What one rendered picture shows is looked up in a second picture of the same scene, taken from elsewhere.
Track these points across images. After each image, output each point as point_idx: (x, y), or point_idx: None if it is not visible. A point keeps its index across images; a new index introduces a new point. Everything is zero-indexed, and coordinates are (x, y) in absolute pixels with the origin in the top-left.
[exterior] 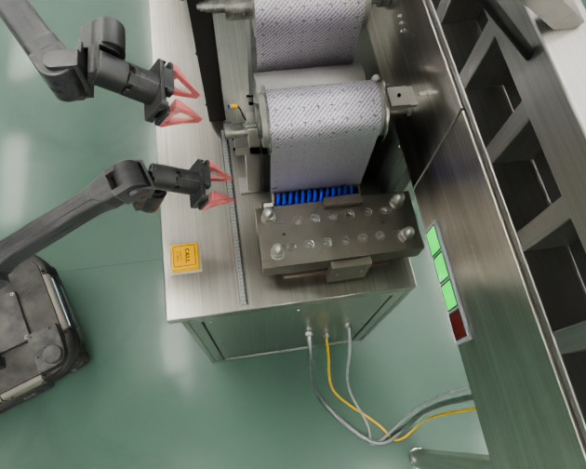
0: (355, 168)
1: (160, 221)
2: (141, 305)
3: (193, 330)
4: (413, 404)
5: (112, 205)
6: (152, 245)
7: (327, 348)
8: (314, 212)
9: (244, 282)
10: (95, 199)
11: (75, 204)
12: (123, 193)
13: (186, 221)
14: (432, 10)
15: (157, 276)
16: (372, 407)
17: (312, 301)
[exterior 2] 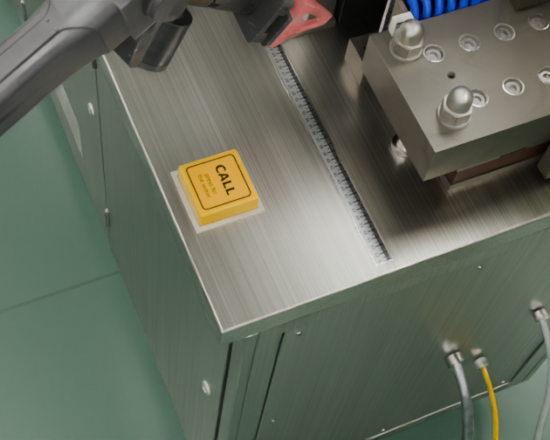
0: None
1: None
2: None
3: (249, 370)
4: None
5: (107, 39)
6: None
7: (491, 390)
8: (498, 21)
9: (366, 216)
10: (74, 27)
11: (27, 47)
12: (137, 1)
13: (190, 114)
14: None
15: (16, 348)
16: None
17: (524, 225)
